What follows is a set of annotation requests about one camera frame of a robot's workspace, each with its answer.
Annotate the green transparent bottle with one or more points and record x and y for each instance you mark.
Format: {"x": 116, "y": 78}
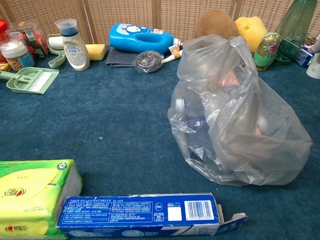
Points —
{"x": 297, "y": 22}

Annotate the grey folded cloth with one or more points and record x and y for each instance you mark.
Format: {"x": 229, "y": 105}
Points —
{"x": 117, "y": 58}

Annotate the steel wool scrubber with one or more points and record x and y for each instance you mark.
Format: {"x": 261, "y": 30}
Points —
{"x": 148, "y": 61}

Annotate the wicker folding screen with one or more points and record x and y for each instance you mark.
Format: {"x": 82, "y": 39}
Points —
{"x": 120, "y": 12}

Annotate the green plastic dustpan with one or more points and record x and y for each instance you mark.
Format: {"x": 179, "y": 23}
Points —
{"x": 17, "y": 86}

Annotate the yellow sponge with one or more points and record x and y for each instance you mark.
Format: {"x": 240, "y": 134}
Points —
{"x": 96, "y": 51}

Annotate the blue toothpaste box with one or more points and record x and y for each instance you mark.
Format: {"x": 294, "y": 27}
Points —
{"x": 125, "y": 210}

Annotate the blue detergent bottle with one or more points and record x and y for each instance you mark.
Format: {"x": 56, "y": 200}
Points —
{"x": 130, "y": 41}

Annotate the green yellow tissue pack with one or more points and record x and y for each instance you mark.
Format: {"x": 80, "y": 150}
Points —
{"x": 30, "y": 190}

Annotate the clear plastic bag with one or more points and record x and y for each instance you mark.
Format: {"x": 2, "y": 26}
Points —
{"x": 240, "y": 140}

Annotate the green painted nesting doll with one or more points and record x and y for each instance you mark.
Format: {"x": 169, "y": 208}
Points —
{"x": 266, "y": 53}

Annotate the clear jar white lid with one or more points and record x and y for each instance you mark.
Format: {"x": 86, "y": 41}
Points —
{"x": 15, "y": 53}

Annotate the blue tissue packet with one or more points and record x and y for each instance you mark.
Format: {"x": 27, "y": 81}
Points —
{"x": 303, "y": 57}

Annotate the white tube orange label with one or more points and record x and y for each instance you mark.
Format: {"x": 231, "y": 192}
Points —
{"x": 173, "y": 55}

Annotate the white paper cup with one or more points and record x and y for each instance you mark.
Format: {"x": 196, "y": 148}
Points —
{"x": 314, "y": 68}

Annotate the small yellow box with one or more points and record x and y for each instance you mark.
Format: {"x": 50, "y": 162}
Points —
{"x": 5, "y": 67}

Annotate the red lidded container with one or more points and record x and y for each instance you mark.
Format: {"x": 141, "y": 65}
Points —
{"x": 2, "y": 28}

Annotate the green brush white bristles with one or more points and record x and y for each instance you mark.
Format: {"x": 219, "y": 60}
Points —
{"x": 40, "y": 81}

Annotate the yellow plush toy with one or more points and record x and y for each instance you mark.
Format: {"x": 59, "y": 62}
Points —
{"x": 252, "y": 30}

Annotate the brown plush toy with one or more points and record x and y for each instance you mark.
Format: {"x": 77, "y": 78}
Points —
{"x": 215, "y": 23}

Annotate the green lint roller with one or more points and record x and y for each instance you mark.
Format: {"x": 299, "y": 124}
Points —
{"x": 56, "y": 42}

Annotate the clear box red contents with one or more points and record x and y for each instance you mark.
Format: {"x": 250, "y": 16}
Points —
{"x": 32, "y": 37}

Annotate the white bottle blue cap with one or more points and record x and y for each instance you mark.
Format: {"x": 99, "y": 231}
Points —
{"x": 75, "y": 52}

